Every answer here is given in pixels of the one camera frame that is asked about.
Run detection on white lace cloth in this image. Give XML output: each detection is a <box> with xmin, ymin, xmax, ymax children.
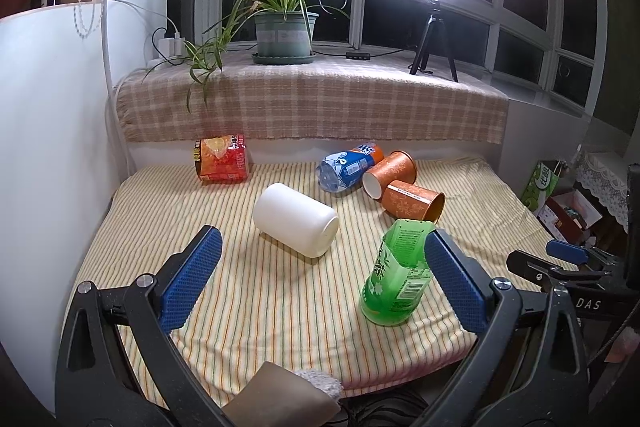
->
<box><xmin>576</xmin><ymin>150</ymin><xmax>628</xmax><ymax>232</ymax></box>

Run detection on green tissue box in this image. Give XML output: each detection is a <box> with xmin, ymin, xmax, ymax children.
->
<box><xmin>521</xmin><ymin>160</ymin><xmax>568</xmax><ymax>216</ymax></box>

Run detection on orange paper cup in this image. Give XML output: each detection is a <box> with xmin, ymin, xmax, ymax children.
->
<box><xmin>382</xmin><ymin>180</ymin><xmax>445</xmax><ymax>222</ymax></box>
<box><xmin>362</xmin><ymin>150</ymin><xmax>418</xmax><ymax>200</ymax></box>

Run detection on white plastic cup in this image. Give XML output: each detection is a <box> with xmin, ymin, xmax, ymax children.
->
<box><xmin>253</xmin><ymin>183</ymin><xmax>340</xmax><ymax>258</ymax></box>

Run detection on white power strip chargers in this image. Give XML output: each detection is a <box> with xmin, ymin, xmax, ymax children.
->
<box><xmin>146</xmin><ymin>36</ymin><xmax>184</xmax><ymax>69</ymax></box>

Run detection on green tea bottle cup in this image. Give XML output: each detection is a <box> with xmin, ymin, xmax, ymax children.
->
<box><xmin>360</xmin><ymin>219</ymin><xmax>436</xmax><ymax>326</ymax></box>

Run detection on brown sleeve cuff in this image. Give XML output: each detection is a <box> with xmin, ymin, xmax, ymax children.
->
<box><xmin>222</xmin><ymin>362</ymin><xmax>343</xmax><ymax>427</ymax></box>

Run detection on orange paper cup front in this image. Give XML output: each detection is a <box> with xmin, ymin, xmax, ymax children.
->
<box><xmin>382</xmin><ymin>180</ymin><xmax>445</xmax><ymax>222</ymax></box>

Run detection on black inline cable remote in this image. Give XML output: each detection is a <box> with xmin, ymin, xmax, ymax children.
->
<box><xmin>345</xmin><ymin>52</ymin><xmax>371</xmax><ymax>61</ymax></box>

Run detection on orange paper cup rear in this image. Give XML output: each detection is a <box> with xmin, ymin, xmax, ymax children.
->
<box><xmin>362</xmin><ymin>150</ymin><xmax>418</xmax><ymax>200</ymax></box>

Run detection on striped yellow mat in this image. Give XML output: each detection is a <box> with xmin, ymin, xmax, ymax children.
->
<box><xmin>62</xmin><ymin>156</ymin><xmax>576</xmax><ymax>408</ymax></box>

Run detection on blue soda bottle cup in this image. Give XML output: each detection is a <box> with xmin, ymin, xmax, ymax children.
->
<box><xmin>317</xmin><ymin>142</ymin><xmax>384</xmax><ymax>194</ymax></box>

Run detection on red orange snack cup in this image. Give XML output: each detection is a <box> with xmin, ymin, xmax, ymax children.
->
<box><xmin>193</xmin><ymin>134</ymin><xmax>250</xmax><ymax>183</ymax></box>

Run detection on potted spider plant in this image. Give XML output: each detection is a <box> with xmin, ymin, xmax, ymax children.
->
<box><xmin>144</xmin><ymin>0</ymin><xmax>349</xmax><ymax>102</ymax></box>

